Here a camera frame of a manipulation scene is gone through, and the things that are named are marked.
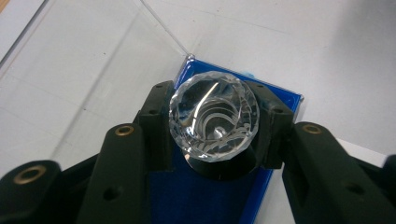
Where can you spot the large white table cover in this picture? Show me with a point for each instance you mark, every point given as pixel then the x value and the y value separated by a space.
pixel 311 62

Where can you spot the white paper sheet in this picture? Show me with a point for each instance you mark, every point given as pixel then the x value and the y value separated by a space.
pixel 361 152

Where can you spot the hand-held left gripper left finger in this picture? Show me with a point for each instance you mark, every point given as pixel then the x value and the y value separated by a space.
pixel 124 174

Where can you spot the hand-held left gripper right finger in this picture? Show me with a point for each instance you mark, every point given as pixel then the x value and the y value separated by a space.
pixel 314 174

